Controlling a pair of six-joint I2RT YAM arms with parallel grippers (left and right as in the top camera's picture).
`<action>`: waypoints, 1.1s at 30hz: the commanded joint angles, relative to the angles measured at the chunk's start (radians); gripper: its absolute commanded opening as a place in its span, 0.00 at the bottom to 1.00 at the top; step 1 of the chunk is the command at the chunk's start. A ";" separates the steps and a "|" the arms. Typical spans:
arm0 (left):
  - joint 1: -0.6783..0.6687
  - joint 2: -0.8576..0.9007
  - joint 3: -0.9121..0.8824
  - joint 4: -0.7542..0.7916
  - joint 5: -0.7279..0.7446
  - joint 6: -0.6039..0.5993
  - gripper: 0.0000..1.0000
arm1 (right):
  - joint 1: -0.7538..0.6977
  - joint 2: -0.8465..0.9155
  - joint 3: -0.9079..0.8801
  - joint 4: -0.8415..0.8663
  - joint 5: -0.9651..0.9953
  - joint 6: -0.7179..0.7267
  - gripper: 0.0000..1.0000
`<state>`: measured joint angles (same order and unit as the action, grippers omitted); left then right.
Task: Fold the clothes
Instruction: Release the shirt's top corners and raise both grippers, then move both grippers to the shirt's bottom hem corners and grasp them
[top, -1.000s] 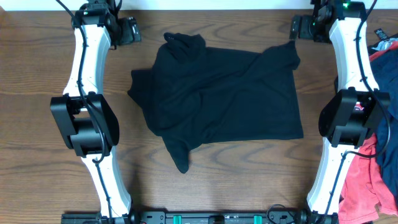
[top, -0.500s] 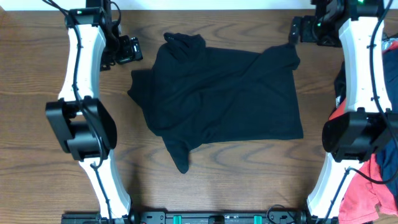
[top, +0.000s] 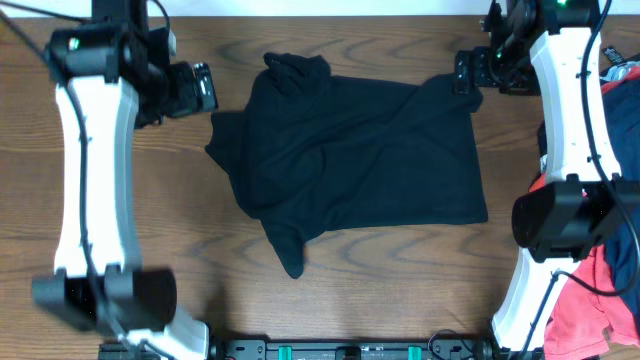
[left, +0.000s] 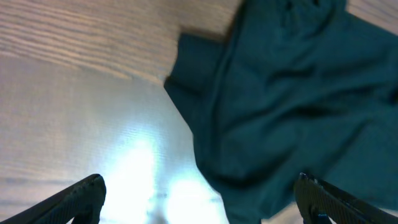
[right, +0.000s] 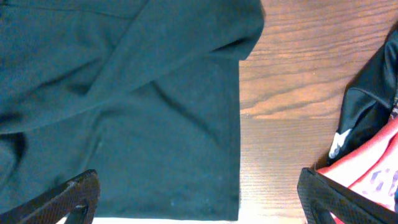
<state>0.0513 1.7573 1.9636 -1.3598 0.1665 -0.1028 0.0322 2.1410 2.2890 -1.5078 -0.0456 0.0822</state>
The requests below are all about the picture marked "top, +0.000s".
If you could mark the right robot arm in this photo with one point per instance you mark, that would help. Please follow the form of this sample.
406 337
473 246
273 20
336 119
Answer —
550 48

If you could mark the navy blue shirt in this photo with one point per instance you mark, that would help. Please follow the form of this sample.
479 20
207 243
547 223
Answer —
621 106

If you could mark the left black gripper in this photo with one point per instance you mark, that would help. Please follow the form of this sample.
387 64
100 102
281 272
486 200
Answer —
193 101

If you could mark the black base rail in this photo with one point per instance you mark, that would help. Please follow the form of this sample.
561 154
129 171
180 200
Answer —
437 348

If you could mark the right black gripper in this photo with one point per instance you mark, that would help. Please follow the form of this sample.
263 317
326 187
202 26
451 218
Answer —
479 57

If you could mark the red printed shirt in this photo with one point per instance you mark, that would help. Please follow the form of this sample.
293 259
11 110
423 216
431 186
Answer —
582 323

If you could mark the black polo shirt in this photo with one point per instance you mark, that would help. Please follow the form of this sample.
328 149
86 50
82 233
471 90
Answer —
313 152

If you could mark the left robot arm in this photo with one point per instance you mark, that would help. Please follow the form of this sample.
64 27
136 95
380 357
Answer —
114 75

